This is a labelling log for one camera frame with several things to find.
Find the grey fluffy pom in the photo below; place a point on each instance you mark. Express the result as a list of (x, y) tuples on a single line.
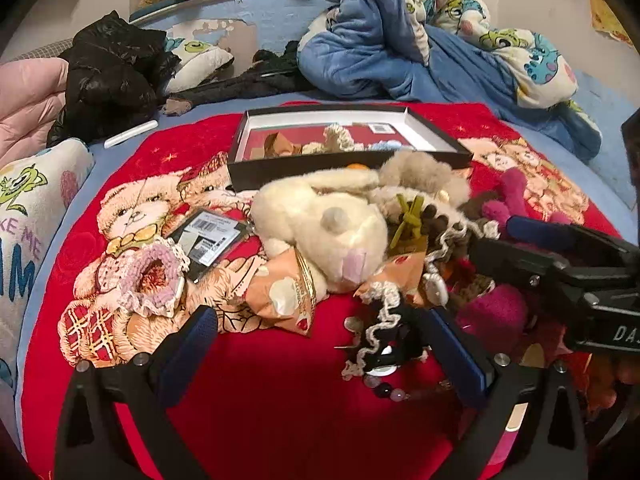
[(420, 170)]

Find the blue monster print quilt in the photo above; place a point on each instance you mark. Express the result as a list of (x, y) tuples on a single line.
[(360, 45)]

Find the pink knitted scrunchie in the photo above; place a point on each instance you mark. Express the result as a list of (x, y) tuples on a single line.
[(135, 280)]

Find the black garment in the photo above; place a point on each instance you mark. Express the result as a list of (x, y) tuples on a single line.
[(240, 87)]

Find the grey mesh cushion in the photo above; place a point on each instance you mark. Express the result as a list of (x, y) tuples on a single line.
[(45, 47)]

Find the red bear print blanket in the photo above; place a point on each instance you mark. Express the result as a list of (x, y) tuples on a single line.
[(280, 385)]

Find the black card packet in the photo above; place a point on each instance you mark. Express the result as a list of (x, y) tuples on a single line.
[(210, 240)]

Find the pink quilt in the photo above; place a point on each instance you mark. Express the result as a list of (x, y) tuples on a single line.
[(30, 105)]

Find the black shallow box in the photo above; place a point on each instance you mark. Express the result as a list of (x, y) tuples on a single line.
[(300, 172)]

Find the white stick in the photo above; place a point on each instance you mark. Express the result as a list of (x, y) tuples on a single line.
[(130, 134)]

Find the white lettered monster pillow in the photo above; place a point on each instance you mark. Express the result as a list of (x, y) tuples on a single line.
[(30, 220)]

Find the black scrunchie with white trim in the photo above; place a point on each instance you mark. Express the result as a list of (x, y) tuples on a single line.
[(400, 335)]

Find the orange satin hair bow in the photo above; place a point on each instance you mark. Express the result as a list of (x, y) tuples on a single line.
[(280, 295)]

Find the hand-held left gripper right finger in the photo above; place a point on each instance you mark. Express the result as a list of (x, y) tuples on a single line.
[(457, 355)]

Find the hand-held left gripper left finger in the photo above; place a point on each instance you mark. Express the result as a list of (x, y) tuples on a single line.
[(192, 350)]

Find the black puffer jacket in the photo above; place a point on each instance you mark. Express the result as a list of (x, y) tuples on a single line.
[(110, 80)]

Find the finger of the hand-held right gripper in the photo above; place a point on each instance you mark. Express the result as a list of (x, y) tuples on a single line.
[(575, 240), (525, 265)]

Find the blue headboard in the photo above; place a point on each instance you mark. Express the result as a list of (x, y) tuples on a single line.
[(280, 25)]

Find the small orange hair accessory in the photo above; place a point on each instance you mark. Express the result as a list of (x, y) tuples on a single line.
[(280, 145)]

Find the magenta plush toy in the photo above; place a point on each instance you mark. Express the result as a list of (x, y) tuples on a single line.
[(495, 310)]

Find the small monster print pillow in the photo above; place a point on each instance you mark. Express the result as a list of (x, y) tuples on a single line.
[(200, 60)]

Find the cream plush toy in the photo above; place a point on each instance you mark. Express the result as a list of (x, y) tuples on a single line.
[(310, 220)]

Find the brown ruffled scrunchie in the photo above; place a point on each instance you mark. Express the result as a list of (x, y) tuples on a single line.
[(440, 225)]

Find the yellow wall poster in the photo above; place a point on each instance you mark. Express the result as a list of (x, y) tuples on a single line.
[(607, 20)]

